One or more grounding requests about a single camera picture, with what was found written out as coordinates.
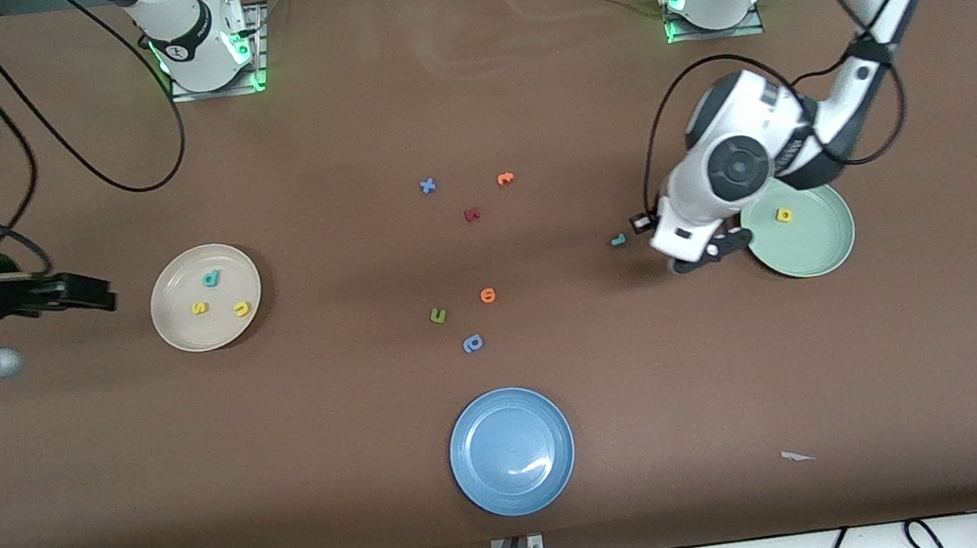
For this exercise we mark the white paper scrap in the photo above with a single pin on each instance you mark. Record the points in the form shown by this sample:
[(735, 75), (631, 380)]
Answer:
[(796, 456)]

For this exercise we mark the blue foam letter a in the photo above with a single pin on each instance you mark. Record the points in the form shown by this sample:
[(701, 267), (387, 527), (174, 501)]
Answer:
[(473, 344)]

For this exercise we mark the blue foam letter x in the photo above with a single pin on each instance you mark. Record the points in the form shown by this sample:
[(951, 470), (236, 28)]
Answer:
[(428, 186)]

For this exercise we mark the yellow foam letter s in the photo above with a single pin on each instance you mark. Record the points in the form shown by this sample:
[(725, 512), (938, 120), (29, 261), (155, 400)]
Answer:
[(199, 307)]

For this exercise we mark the dark red foam letter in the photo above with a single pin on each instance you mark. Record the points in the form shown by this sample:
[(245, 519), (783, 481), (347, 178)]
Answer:
[(472, 215)]

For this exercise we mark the brown table cover sheet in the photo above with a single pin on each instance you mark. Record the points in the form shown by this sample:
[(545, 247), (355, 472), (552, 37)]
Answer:
[(465, 105)]

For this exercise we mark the green foam letter n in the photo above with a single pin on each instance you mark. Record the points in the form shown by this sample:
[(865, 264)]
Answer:
[(438, 316)]

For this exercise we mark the orange letter o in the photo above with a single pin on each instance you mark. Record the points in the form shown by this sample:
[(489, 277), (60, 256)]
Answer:
[(488, 295)]

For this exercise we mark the teal foam letter p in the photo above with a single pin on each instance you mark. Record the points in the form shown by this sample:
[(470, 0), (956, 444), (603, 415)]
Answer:
[(210, 279)]

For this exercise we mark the beige round plate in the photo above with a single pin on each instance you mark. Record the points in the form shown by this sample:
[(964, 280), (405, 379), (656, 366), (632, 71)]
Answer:
[(210, 332)]

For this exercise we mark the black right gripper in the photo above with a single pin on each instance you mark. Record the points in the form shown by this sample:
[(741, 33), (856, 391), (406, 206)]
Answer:
[(1, 289)]

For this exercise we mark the teal foam letter r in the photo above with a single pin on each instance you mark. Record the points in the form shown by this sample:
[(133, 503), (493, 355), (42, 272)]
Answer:
[(618, 238)]

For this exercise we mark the green round plate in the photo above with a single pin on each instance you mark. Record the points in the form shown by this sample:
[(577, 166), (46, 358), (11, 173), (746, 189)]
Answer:
[(813, 238)]

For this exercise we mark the blue round plate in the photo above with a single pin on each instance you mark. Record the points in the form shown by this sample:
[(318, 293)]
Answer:
[(512, 451)]

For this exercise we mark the orange foam letter t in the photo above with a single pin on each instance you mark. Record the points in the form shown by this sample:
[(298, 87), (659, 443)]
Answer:
[(505, 179)]

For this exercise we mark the yellow foam letter u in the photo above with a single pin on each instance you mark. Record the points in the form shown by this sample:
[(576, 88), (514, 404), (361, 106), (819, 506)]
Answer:
[(241, 310)]

